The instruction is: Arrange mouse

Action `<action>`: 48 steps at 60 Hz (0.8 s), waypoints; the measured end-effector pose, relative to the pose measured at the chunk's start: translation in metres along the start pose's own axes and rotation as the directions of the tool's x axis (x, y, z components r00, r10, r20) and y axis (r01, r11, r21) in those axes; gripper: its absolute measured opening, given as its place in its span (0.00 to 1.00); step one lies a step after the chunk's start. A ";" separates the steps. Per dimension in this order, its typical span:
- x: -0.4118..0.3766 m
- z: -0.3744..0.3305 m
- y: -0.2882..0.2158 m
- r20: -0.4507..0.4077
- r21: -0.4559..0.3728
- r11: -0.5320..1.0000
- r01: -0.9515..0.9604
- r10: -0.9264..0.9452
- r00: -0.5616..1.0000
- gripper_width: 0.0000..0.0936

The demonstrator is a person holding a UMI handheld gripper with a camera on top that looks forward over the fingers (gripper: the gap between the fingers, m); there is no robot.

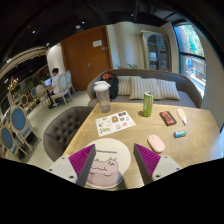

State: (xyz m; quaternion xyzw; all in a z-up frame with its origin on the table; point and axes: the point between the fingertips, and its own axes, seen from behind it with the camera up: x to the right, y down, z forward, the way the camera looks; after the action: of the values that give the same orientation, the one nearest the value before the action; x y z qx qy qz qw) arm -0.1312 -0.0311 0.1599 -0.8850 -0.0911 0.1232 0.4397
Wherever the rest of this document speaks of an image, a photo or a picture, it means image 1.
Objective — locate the pink computer mouse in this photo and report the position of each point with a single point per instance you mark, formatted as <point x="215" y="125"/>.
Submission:
<point x="156" y="143"/>

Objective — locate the wooden brown door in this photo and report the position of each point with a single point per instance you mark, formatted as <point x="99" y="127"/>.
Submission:
<point x="86" y="55"/>

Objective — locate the small teal white container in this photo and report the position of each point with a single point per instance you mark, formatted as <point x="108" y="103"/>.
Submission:
<point x="179" y="134"/>

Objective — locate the seated person white shirt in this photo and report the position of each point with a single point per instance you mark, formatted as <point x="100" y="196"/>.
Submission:
<point x="57" y="77"/>

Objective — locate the grey glass cabinet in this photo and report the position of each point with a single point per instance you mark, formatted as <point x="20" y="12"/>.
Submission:
<point x="156" y="50"/>

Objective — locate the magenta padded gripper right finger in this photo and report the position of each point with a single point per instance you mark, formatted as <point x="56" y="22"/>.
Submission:
<point x="153" y="166"/>

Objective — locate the striped cushion middle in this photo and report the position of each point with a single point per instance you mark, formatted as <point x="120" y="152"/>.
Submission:
<point x="149" y="84"/>

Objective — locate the striped cushion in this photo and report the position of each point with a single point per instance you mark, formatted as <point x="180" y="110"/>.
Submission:
<point x="129" y="86"/>
<point x="149" y="84"/>
<point x="168" y="89"/>

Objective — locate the striped cushion right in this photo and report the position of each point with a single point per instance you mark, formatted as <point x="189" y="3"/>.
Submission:
<point x="168" y="89"/>

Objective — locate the round cartoon mouse pad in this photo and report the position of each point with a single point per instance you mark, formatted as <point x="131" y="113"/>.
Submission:
<point x="111" y="161"/>

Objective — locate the clear plastic shaker bottle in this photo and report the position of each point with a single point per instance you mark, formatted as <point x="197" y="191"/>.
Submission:
<point x="101" y="89"/>

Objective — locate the striped cushion left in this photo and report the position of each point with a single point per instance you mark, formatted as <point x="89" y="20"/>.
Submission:
<point x="129" y="86"/>

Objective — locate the grey tufted armchair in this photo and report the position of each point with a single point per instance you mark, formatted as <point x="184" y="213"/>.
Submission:
<point x="62" y="129"/>

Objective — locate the white dining chair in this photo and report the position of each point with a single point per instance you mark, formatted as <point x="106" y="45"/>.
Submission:
<point x="64" y="90"/>

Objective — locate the black backpack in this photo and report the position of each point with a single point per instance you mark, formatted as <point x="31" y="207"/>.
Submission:
<point x="113" y="81"/>

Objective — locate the white sticker sheet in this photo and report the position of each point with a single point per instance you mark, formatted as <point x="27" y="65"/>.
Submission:
<point x="114" y="123"/>

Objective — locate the large window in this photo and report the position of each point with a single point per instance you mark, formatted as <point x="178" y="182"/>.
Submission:
<point x="192" y="57"/>

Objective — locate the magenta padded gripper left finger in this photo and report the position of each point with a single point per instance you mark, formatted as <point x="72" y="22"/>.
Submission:
<point x="76" y="167"/>

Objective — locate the grey curved sofa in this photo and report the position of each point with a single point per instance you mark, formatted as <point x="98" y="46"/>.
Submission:
<point x="188" y="93"/>

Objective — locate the green drink can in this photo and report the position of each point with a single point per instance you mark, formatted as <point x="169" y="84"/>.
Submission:
<point x="148" y="104"/>

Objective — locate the blue upholstered chair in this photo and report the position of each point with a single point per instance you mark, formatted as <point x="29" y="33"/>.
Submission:
<point x="10" y="142"/>
<point x="21" y="125"/>

